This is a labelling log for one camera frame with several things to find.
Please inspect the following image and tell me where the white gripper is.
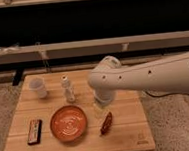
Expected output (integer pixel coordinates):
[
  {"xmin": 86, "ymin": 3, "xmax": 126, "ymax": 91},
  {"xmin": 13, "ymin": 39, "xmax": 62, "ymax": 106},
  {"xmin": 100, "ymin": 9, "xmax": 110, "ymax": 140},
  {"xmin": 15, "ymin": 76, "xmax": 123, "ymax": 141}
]
[{"xmin": 93, "ymin": 89, "xmax": 116, "ymax": 119}]

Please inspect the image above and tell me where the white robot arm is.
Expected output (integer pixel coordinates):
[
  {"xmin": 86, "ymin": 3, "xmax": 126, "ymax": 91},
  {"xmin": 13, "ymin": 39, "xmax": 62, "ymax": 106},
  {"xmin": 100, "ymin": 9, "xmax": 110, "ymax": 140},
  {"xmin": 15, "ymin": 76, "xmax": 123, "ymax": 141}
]
[{"xmin": 87, "ymin": 52, "xmax": 189, "ymax": 105}]

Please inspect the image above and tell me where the translucent plastic cup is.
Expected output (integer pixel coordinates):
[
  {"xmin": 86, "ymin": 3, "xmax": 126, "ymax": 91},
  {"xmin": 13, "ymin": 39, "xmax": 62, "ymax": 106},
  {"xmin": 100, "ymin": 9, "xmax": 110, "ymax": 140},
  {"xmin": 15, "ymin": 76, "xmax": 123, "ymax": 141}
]
[{"xmin": 28, "ymin": 77, "xmax": 48, "ymax": 98}]

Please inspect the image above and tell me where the dark red pepper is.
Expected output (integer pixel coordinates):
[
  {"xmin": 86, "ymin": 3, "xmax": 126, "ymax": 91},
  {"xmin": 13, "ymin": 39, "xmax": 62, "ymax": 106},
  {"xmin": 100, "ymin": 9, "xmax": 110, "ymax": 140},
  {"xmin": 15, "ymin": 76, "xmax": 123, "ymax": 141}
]
[{"xmin": 100, "ymin": 113, "xmax": 113, "ymax": 136}]

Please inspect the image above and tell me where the orange round plate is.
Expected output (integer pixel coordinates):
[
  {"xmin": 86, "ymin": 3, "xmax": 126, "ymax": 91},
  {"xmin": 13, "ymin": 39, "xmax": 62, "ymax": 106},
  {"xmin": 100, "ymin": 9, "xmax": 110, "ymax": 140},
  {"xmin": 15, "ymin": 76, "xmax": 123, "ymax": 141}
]
[{"xmin": 49, "ymin": 105, "xmax": 88, "ymax": 142}]

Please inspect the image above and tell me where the small white bottle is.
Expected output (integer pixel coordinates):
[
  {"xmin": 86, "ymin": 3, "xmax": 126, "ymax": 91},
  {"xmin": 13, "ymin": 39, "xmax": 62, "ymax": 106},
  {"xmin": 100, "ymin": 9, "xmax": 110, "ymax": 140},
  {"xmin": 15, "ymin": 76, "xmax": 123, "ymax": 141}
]
[{"xmin": 61, "ymin": 76, "xmax": 75, "ymax": 103}]

